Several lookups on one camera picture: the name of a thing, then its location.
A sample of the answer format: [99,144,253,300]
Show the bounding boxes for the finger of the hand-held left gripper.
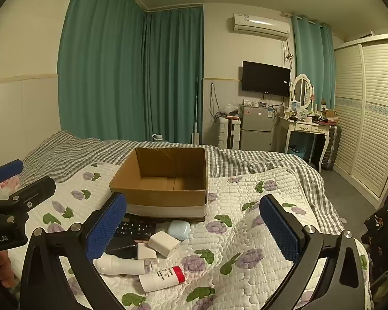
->
[0,176,57,214]
[0,159,24,184]

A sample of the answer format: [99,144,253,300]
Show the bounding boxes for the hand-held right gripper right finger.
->
[259,195,374,310]

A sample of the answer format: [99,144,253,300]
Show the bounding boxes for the white dressing table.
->
[278,114,332,172]

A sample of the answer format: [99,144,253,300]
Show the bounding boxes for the person's left hand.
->
[0,250,17,289]

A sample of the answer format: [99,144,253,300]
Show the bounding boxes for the brown cardboard box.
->
[109,147,209,223]

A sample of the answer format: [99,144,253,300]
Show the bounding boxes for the black wall cables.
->
[210,82,228,121]

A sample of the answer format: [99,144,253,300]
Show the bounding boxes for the white tube with red cap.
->
[139,265,185,292]

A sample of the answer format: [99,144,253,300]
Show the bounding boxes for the small white charger adapter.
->
[137,243,158,261]

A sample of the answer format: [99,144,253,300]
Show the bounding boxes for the black remote control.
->
[113,215,157,238]

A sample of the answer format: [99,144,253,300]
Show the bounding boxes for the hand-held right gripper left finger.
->
[20,192,127,310]

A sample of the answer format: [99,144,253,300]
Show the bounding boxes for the black wall television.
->
[241,60,291,97]

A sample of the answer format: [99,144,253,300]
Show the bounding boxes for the white louvered wardrobe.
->
[333,32,388,201]

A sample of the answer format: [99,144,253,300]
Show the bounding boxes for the white suitcase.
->
[218,116,241,150]

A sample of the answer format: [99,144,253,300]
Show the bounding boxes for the white air conditioner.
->
[232,13,291,41]

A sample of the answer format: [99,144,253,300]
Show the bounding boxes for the narrow teal curtain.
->
[291,14,336,110]

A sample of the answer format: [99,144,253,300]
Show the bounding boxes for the wide teal curtain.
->
[57,0,147,141]

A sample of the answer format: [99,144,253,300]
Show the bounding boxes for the white handheld device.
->
[93,253,157,276]

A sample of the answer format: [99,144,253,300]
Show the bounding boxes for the white oval vanity mirror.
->
[291,74,314,110]

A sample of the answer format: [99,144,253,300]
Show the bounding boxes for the blue basket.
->
[288,145,307,159]

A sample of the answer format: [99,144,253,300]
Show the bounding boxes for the large white charger adapter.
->
[148,230,181,258]

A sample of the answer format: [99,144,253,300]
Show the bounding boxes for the silver mini fridge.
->
[239,104,276,152]

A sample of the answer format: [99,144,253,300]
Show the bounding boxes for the dark patterned clothing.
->
[361,189,388,285]

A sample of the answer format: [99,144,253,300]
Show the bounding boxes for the light blue earbuds case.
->
[167,220,191,240]

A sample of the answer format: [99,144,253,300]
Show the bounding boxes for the white mop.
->
[191,77,201,143]

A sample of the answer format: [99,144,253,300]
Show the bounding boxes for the air conditioner cable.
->
[282,39,294,63]

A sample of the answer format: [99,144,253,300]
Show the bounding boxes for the dark suitcase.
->
[320,124,342,172]

